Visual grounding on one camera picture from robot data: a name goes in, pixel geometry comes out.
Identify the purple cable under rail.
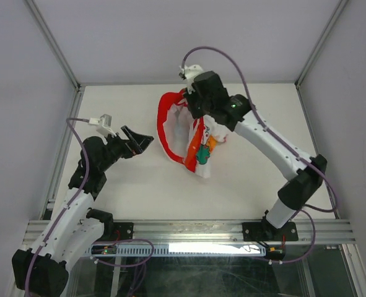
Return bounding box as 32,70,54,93
91,238,156,297

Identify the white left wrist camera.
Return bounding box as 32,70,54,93
88,114,116,137

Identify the red white rainbow kids jacket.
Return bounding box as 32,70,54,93
156,92,229,178

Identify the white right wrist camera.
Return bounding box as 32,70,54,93
179,64,204,94

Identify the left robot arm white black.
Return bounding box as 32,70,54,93
12,126,154,296

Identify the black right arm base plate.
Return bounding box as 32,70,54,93
242,220,298,242

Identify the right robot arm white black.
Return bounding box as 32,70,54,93
180,65,327,239

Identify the grey slotted cable duct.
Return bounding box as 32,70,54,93
84,243,266,257

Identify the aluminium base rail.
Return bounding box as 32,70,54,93
23,219,357,247

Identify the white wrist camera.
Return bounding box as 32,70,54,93
88,114,116,137
179,64,204,94

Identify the right aluminium frame post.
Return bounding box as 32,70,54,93
295,0,350,89

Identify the aluminium frame post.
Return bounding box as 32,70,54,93
24,0,81,91
295,0,350,89

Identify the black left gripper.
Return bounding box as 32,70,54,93
98,126,153,172

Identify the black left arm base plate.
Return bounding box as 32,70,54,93
111,222,134,241

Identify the left aluminium frame post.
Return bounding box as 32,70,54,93
24,0,81,91

